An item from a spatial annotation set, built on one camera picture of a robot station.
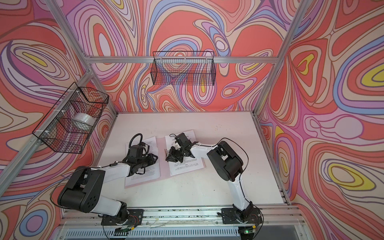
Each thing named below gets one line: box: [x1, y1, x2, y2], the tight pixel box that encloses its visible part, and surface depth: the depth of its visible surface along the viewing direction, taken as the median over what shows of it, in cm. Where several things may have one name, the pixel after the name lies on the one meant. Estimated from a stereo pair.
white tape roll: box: [73, 113, 96, 131], surface depth 75 cm
